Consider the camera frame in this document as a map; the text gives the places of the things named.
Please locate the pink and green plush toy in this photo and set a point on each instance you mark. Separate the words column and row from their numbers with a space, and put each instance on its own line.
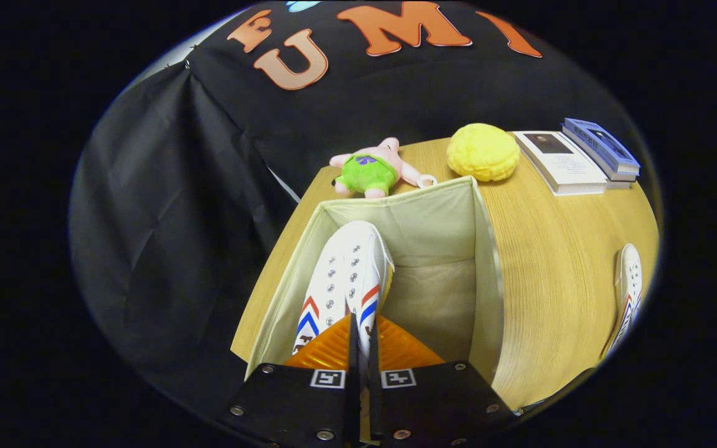
column 368, row 174

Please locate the blue cover book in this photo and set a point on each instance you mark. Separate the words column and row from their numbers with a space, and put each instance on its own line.
column 601, row 146

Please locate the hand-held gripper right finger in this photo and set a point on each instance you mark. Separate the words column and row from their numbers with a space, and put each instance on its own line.
column 374, row 386

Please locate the white portrait cover book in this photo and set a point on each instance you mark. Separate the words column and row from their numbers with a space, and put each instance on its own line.
column 567, row 165

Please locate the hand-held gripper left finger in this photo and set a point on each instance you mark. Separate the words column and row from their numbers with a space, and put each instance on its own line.
column 353, row 373

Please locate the black backdrop cloth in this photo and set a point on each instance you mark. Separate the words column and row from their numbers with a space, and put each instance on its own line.
column 165, row 218

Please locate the white striped canvas shoe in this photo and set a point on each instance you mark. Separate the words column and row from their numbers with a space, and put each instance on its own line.
column 352, row 261
column 629, row 280

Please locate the yellow plush ball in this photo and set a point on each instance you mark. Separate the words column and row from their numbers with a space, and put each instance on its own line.
column 483, row 152

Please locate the cream fabric storage box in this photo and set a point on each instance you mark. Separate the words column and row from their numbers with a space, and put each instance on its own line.
column 433, row 236

